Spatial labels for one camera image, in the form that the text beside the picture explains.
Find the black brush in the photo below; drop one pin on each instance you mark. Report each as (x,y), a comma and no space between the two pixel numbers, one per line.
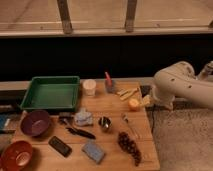
(65,118)

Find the red bowl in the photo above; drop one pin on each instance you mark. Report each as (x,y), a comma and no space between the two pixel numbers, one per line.
(16,156)

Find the orange round fruit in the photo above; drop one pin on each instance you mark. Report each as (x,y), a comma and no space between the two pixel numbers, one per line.
(134,104)

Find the right metal window post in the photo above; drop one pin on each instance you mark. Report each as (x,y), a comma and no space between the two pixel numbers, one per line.
(130,15)

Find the blue sponge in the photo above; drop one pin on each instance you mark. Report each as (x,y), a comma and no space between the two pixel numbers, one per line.
(93,151)

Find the black knife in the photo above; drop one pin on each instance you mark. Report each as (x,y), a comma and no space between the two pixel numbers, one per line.
(81,133)

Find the purple bowl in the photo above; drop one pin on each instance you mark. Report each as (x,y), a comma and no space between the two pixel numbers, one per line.
(35,123)

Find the metal window post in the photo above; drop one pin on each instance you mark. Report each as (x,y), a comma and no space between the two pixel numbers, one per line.
(65,17)
(130,15)

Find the black rectangular remote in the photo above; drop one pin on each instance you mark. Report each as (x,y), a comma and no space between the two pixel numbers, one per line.
(60,146)

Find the small metal cup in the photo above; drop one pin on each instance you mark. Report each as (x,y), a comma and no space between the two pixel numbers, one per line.
(104,123)

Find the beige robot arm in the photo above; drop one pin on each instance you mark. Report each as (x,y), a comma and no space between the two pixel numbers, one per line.
(180,80)

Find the left metal window post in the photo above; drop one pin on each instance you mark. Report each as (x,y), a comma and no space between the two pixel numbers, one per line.
(65,17)

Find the green plastic tray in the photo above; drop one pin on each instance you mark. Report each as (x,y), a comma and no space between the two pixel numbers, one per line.
(52,93)

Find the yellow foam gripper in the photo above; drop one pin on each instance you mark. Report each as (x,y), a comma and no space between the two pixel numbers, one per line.
(146,101)

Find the white plastic cup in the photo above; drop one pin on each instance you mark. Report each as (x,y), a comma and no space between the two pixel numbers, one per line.
(89,87)

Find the blue object at left edge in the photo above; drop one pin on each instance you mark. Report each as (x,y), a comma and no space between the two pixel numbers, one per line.
(5,122)

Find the yellow wooden blocks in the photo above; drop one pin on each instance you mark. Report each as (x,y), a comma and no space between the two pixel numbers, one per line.
(126,93)

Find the dark grape bunch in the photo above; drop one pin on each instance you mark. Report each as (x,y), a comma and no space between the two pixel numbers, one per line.
(129,146)

